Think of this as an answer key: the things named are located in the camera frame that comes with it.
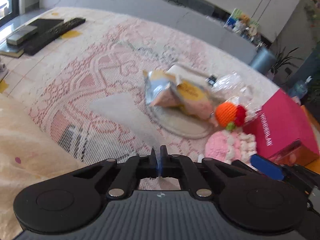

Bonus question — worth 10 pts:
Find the orange red crochet toy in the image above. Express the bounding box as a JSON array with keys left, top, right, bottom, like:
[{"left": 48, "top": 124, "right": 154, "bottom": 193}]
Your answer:
[{"left": 214, "top": 102, "right": 247, "bottom": 131}]

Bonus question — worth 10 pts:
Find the clear cellophane bouquet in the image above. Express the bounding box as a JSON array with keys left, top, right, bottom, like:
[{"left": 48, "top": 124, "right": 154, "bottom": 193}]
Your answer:
[{"left": 206, "top": 72, "right": 261, "bottom": 123}]

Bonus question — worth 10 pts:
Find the orange storage box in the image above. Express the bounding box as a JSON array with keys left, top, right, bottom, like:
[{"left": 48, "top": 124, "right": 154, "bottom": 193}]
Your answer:
[{"left": 299, "top": 104, "right": 320, "bottom": 174}]

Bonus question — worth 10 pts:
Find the pink white plush pad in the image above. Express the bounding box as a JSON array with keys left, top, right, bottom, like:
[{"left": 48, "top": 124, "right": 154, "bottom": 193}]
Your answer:
[{"left": 204, "top": 130, "right": 257, "bottom": 164}]

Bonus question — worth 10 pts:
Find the red cardboard box lid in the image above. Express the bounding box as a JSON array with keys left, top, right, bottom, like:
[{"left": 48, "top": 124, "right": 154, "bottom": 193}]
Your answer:
[{"left": 243, "top": 89, "right": 319, "bottom": 166}]

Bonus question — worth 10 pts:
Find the yellow pink snack bag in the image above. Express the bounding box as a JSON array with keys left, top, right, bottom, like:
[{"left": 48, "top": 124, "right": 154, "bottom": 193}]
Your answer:
[{"left": 143, "top": 69, "right": 219, "bottom": 127}]

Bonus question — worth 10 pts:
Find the grey metal trash bin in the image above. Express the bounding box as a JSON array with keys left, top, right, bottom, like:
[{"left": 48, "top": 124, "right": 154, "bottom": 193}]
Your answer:
[{"left": 249, "top": 46, "right": 277, "bottom": 75}]

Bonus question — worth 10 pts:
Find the green potted floor plant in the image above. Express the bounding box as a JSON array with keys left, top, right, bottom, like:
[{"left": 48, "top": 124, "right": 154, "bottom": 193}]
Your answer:
[{"left": 266, "top": 47, "right": 304, "bottom": 80}]

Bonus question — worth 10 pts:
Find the teddy bear figurine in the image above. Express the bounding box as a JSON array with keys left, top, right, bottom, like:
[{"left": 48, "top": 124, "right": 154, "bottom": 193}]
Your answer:
[{"left": 233, "top": 14, "right": 251, "bottom": 34}]

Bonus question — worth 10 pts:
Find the grey marble tv bench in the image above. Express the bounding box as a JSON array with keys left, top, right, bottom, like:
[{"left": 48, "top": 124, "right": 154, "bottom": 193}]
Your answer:
[{"left": 40, "top": 0, "right": 257, "bottom": 64}]

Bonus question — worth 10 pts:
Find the long black remote keyboard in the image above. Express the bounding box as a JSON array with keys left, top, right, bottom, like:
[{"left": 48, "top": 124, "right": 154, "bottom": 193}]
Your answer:
[{"left": 24, "top": 17, "right": 86, "bottom": 56}]

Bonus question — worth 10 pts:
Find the grey green small box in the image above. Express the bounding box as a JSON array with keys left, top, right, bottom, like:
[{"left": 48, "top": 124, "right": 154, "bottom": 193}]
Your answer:
[{"left": 6, "top": 25, "right": 37, "bottom": 46}]

